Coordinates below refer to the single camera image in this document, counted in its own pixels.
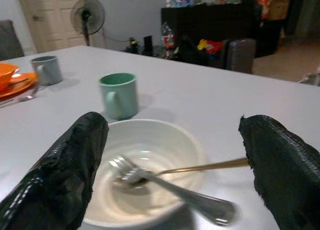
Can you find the silver fork beside orange plate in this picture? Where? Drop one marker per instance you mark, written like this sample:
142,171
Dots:
18,98

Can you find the white panel door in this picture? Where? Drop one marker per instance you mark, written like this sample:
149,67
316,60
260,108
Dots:
53,17

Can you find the orange snack bag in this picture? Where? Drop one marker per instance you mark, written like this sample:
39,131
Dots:
263,4

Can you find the black speaker tower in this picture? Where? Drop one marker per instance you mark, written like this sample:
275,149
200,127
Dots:
147,45

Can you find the dark wooden sideboard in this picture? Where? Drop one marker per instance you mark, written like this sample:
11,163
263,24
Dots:
212,22

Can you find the red and white snack bag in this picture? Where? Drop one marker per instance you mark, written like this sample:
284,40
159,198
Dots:
168,38

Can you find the orange plastic bowl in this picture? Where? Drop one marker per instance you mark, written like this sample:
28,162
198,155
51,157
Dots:
6,76

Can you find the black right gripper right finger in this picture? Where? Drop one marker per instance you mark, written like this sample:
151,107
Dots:
285,170

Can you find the green plastic mug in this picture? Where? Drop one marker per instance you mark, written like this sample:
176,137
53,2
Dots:
119,96

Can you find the silver metal fork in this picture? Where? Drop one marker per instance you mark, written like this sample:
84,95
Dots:
175,187

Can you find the grey padded chair back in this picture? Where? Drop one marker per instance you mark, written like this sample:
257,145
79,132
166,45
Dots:
241,55

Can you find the orange plastic plate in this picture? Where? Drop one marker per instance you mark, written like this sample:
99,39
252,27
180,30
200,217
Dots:
20,86

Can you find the yellow and red toy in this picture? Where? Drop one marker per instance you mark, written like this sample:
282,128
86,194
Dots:
209,46

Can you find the grey plastic mug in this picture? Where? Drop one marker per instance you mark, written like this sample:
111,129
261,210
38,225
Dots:
47,70

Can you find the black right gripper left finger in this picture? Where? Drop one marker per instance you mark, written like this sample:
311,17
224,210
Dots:
62,170

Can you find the white ceramic bowl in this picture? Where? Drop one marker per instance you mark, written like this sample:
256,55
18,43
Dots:
152,170

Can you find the cardboard box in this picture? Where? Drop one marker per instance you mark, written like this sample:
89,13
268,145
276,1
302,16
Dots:
278,6

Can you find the black standing fan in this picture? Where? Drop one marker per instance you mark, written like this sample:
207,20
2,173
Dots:
87,17

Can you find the grey upholstered chair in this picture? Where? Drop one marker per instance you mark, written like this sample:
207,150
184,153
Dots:
9,40

